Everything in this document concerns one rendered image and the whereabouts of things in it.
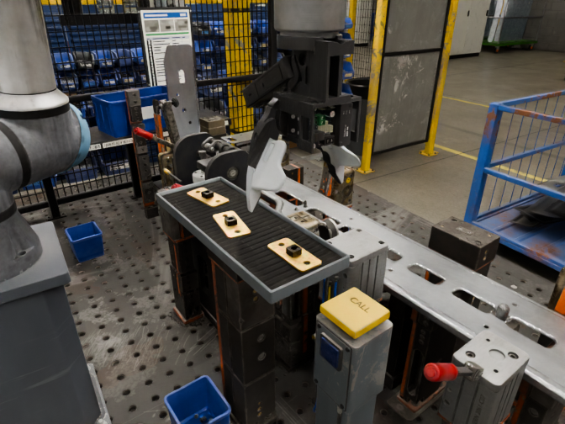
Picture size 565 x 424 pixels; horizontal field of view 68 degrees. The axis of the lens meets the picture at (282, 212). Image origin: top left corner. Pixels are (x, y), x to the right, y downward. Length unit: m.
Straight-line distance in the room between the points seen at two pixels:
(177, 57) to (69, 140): 0.88
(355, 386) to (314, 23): 0.41
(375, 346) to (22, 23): 0.66
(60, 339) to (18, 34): 0.49
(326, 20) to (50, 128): 0.50
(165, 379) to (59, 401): 0.25
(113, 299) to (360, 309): 0.96
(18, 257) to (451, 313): 0.72
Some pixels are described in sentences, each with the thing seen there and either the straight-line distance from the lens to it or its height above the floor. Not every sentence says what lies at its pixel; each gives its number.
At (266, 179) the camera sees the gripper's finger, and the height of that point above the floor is 1.30.
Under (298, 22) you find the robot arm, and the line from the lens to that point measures 0.46.
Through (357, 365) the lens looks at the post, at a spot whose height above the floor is 1.11.
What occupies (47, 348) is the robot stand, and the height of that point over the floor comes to 0.96.
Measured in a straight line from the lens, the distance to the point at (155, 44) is 1.90.
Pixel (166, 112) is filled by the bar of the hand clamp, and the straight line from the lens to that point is 1.33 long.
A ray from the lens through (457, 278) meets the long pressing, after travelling 0.90.
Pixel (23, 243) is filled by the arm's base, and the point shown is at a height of 1.14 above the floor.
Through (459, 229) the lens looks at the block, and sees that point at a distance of 1.01.
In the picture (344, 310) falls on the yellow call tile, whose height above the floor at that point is 1.16.
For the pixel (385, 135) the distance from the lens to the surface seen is 4.17.
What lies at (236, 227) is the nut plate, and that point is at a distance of 0.67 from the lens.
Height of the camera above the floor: 1.49
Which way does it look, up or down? 27 degrees down
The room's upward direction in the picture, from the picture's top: straight up
